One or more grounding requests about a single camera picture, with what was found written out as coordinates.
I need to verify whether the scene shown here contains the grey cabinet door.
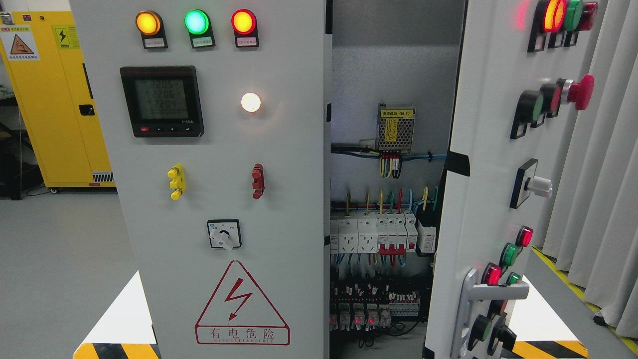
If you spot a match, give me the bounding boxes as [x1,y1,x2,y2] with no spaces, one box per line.
[423,0,604,359]
[70,0,332,359]

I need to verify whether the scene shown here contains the red test terminal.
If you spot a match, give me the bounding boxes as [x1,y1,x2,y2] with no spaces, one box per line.
[251,164,265,200]

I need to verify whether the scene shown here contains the white upper breaker row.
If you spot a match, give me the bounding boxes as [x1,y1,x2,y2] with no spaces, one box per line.
[329,211,418,255]

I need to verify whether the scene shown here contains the metal mesh power supply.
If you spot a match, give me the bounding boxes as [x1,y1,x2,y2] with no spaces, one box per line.
[376,103,416,155]

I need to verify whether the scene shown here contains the white lit indicator lamp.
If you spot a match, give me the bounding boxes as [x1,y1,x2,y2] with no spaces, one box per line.
[241,92,262,113]

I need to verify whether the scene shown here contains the black white surge protector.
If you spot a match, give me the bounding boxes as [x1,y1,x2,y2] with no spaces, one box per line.
[416,211,438,256]

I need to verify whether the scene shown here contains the yellow test terminal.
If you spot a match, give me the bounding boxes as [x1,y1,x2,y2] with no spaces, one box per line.
[167,164,186,201]

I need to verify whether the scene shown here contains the red electric danger sticker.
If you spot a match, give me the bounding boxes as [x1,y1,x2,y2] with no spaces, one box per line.
[194,260,290,346]

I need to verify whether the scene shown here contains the red indicator light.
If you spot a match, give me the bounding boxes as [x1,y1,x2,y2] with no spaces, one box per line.
[231,8,259,48]

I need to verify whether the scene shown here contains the black digital power meter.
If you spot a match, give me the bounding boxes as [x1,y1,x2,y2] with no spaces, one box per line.
[119,65,205,137]

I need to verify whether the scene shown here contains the green indicator light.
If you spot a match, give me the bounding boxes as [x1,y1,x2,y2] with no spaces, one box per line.
[184,9,216,48]

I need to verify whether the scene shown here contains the orange indicator light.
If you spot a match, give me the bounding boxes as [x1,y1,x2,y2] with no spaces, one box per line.
[135,10,168,49]

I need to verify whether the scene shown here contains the grey curtain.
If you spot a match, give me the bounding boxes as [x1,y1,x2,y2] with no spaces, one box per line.
[542,0,638,339]

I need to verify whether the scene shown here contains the red mushroom emergency button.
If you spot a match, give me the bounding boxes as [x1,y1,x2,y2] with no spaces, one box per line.
[556,74,595,111]

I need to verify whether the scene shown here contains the yellow safety cabinet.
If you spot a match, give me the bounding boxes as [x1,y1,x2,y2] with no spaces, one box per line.
[1,11,115,189]

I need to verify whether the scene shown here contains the black white rotary switch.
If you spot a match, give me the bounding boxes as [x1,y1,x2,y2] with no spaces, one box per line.
[207,219,242,250]

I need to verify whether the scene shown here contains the silver door handle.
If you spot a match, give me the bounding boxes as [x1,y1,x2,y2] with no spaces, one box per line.
[450,263,529,359]

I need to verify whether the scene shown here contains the white selector knob switch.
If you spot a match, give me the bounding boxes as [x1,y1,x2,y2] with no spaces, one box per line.
[509,158,553,209]

